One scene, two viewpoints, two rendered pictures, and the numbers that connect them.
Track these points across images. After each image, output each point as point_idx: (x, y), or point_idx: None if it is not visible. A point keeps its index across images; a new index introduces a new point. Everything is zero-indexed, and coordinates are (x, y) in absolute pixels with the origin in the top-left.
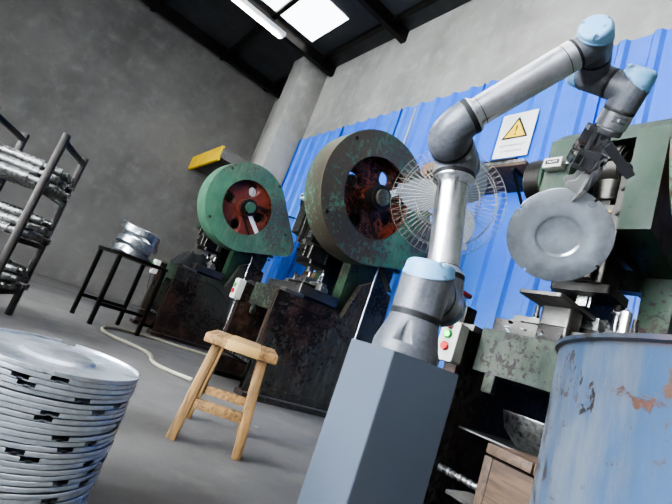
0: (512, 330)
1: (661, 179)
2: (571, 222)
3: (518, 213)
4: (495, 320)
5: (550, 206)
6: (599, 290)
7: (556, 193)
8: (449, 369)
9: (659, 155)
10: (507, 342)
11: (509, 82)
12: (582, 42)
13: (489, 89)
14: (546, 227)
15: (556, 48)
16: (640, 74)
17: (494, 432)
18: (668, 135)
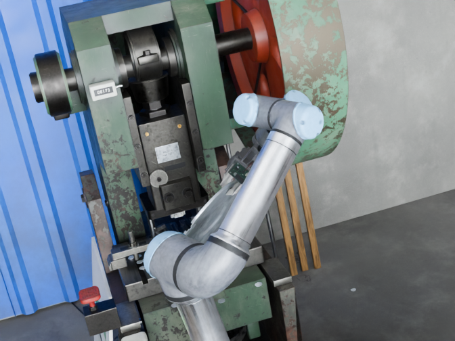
0: (152, 288)
1: (223, 88)
2: (220, 204)
3: (188, 232)
4: (126, 288)
5: (211, 208)
6: (200, 204)
7: (217, 198)
8: None
9: (213, 61)
10: (177, 314)
11: (263, 207)
12: (303, 139)
13: (248, 222)
14: (204, 221)
15: (284, 150)
16: None
17: None
18: (213, 37)
